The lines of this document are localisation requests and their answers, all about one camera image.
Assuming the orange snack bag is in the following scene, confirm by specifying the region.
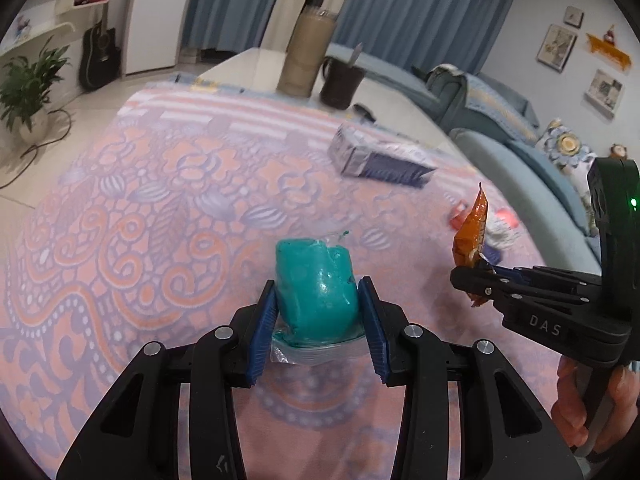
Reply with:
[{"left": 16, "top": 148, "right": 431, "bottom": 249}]
[{"left": 451, "top": 182, "right": 494, "bottom": 309}]

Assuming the teal jelly cup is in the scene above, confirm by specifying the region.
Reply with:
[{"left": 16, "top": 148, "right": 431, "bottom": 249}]
[{"left": 271, "top": 231, "right": 367, "bottom": 366}]

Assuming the right hand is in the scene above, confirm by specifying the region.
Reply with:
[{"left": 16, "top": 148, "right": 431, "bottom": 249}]
[{"left": 551, "top": 356, "right": 639, "bottom": 454}]

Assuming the red blue cigarette box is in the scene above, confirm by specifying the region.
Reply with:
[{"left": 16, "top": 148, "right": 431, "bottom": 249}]
[{"left": 449, "top": 194, "right": 502, "bottom": 268}]

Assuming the dotted white wrapper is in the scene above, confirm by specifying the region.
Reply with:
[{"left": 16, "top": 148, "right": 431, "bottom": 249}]
[{"left": 485, "top": 217, "right": 518, "bottom": 252}]

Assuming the pink packet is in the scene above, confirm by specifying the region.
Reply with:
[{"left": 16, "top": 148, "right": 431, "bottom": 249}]
[{"left": 495, "top": 208, "right": 520, "bottom": 229}]

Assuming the floral cushion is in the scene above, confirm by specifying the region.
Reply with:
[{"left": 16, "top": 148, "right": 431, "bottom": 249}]
[{"left": 536, "top": 118, "right": 597, "bottom": 236}]

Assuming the brown monkey plush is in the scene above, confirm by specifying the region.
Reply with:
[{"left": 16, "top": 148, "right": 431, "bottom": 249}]
[{"left": 610, "top": 144, "right": 628, "bottom": 160}]

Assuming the blue fabric sofa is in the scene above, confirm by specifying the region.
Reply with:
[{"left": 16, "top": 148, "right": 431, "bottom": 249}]
[{"left": 355, "top": 53, "right": 601, "bottom": 274}]

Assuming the pink patterned tablecloth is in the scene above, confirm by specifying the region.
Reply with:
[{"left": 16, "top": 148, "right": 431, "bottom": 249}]
[{"left": 1, "top": 84, "right": 558, "bottom": 476}]

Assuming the blue white milk carton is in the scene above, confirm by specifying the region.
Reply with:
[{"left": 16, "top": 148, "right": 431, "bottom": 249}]
[{"left": 328, "top": 125, "right": 437, "bottom": 188}]

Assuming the black car key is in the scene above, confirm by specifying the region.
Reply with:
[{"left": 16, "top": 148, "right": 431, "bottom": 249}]
[{"left": 352, "top": 103, "right": 376, "bottom": 124}]

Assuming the blue curtain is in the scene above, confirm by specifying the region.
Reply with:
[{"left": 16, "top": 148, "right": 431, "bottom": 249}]
[{"left": 181, "top": 0, "right": 513, "bottom": 73}]

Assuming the dark brown cup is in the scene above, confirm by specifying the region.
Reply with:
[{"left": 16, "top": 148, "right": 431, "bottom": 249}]
[{"left": 320, "top": 44, "right": 366, "bottom": 110}]

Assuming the green potted plant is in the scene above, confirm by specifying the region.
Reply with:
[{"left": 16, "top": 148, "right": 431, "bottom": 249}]
[{"left": 1, "top": 41, "right": 68, "bottom": 145}]

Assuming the black acoustic guitar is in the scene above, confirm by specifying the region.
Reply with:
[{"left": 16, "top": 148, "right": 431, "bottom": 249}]
[{"left": 78, "top": 2, "right": 122, "bottom": 92}]

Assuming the tan thermos bottle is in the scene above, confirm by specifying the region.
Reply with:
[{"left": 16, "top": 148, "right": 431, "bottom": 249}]
[{"left": 277, "top": 6, "right": 337, "bottom": 98}]

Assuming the white refrigerator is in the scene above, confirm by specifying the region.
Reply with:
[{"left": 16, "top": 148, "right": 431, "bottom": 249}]
[{"left": 122, "top": 0, "right": 189, "bottom": 78}]

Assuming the orange wall shelf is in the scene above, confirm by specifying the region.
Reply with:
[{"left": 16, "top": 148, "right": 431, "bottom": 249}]
[{"left": 587, "top": 34, "right": 632, "bottom": 72}]

